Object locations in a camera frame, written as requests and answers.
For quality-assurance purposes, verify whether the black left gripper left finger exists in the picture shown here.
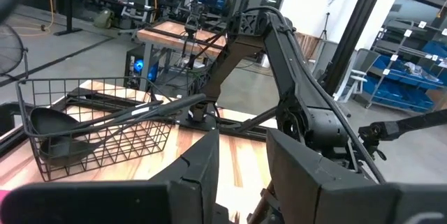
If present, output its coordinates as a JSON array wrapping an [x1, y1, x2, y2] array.
[[0, 129, 220, 224]]

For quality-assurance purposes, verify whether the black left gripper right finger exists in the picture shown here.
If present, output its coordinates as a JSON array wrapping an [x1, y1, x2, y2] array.
[[267, 128, 447, 224]]

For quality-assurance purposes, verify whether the black plastic spoon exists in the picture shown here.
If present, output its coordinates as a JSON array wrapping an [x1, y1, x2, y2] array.
[[38, 93, 207, 159]]

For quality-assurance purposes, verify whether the white office chair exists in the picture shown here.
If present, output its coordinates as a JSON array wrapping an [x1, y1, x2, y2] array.
[[333, 47, 381, 105]]

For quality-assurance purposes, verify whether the shelf with blue bins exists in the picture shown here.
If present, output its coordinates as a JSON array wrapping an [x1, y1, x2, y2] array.
[[362, 17, 447, 113]]

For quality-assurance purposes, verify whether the black computer blue light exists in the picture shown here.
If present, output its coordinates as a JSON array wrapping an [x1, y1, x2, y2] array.
[[124, 44, 160, 91]]

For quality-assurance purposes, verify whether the wooden slat panel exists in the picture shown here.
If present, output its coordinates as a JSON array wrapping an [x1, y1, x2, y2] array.
[[295, 31, 321, 61]]

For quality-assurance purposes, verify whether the olive green bag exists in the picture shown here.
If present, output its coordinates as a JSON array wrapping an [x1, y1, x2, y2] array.
[[93, 8, 115, 29]]

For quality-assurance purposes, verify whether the black standing desk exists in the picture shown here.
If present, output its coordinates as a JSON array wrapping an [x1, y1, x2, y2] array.
[[52, 0, 154, 36]]

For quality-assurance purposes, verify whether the black floor fan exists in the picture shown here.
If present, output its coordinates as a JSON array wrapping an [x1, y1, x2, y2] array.
[[0, 23, 29, 78]]

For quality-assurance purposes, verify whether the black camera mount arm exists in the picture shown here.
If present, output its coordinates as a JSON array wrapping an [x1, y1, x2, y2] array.
[[358, 107, 447, 161]]

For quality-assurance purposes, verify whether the black wire basket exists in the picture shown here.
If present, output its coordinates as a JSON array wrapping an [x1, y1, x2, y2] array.
[[15, 76, 175, 182]]

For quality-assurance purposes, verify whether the wooden workbench black frame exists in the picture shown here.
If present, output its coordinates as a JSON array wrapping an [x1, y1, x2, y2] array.
[[137, 20, 228, 92]]

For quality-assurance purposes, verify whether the yellow hanging cable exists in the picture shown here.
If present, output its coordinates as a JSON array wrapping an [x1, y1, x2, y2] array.
[[12, 0, 59, 38]]

